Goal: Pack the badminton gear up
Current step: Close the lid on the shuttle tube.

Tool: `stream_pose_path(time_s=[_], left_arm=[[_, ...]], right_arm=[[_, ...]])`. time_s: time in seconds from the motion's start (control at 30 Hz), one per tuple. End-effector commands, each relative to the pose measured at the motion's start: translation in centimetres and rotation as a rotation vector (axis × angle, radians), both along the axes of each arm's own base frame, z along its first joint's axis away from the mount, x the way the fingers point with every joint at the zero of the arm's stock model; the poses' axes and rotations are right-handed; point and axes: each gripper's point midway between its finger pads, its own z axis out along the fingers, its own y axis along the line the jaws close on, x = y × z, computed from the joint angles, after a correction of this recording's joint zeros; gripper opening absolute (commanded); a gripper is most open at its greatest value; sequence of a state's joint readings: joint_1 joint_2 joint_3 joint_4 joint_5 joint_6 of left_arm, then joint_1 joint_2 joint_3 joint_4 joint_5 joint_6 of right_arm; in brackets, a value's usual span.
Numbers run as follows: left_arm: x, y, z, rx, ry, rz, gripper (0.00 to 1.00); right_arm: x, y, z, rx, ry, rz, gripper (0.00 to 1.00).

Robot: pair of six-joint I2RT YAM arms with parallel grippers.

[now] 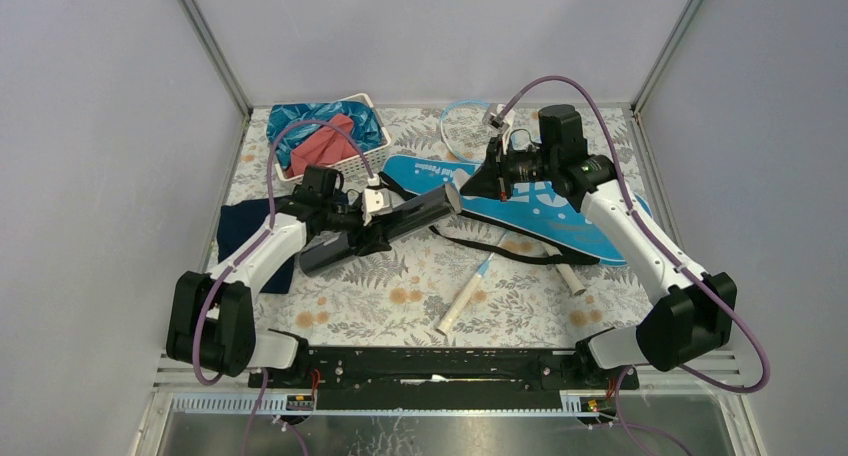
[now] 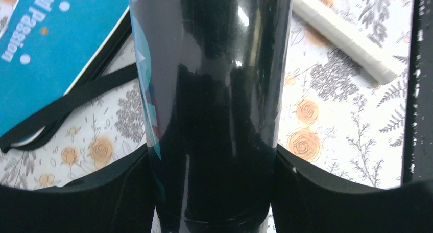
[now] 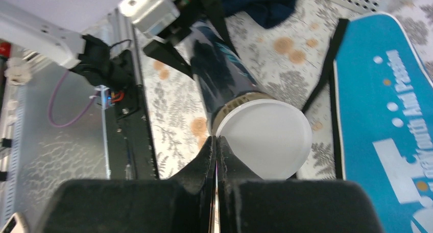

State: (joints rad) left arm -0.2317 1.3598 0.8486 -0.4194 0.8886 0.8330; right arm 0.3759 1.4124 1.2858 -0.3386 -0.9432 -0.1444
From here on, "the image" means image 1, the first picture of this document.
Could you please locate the salmon pink towel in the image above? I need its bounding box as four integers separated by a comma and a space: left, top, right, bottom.
285, 124, 357, 177

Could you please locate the black shuttlecock tube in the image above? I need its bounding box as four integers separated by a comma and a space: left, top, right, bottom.
299, 184, 454, 276

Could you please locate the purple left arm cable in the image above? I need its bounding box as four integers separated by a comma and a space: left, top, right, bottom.
190, 119, 380, 386

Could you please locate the white perforated plastic basket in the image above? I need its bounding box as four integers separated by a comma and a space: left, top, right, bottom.
275, 93, 392, 182

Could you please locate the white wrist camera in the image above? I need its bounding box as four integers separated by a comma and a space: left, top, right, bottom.
482, 103, 515, 152
361, 187, 393, 226

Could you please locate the white plastic tube cap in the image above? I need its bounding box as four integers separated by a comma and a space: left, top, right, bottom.
443, 183, 462, 214

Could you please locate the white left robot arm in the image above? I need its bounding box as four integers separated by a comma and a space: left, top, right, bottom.
165, 166, 391, 387

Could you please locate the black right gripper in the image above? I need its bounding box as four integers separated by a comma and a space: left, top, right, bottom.
460, 134, 557, 203

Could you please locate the blue racket cover bag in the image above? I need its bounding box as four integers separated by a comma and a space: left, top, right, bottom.
383, 155, 627, 266

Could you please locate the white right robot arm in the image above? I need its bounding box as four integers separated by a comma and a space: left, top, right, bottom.
460, 104, 737, 388

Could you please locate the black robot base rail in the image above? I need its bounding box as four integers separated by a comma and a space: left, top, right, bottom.
266, 341, 639, 411

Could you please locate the navy blue cloth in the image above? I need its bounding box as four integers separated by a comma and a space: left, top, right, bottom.
216, 199, 295, 295

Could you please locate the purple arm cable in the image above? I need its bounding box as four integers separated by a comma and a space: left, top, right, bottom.
190, 119, 380, 386
496, 75, 772, 395

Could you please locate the floral patterned table mat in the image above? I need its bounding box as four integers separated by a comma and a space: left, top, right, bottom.
192, 105, 684, 350

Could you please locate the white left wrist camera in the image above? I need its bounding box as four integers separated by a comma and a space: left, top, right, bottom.
361, 187, 393, 226

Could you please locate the teal leaf-patterned cloth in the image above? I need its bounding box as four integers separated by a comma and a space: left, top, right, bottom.
266, 100, 384, 170

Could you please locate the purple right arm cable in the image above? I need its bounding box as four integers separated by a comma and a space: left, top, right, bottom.
496, 75, 772, 395

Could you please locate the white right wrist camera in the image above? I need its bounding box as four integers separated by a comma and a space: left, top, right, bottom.
482, 103, 515, 152

